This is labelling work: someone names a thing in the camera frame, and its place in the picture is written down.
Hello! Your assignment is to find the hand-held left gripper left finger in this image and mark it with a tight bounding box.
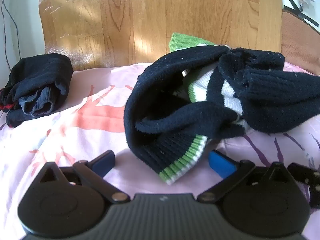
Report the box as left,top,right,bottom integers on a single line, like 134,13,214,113
37,150,131,203

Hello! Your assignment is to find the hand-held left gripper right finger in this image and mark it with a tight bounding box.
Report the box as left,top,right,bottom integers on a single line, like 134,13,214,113
197,150,290,203

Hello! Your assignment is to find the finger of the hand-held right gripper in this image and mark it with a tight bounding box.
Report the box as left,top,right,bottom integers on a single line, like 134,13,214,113
287,163,320,208

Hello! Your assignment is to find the pink printed bedsheet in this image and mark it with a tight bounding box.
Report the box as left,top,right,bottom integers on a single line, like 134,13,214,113
0,61,320,240

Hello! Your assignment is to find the dark folded garment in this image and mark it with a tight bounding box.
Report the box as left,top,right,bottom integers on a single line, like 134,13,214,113
0,53,73,128

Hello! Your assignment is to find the brown mesh cushion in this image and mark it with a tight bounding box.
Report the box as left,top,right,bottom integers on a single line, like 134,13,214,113
281,9,320,75

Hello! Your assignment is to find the black tape strip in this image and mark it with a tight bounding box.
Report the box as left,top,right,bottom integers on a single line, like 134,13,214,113
286,0,320,28

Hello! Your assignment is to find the wooden headboard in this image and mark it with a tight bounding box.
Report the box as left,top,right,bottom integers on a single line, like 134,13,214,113
38,0,284,71

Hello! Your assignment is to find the black wall cable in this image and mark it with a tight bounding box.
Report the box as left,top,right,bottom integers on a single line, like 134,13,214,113
0,0,22,64

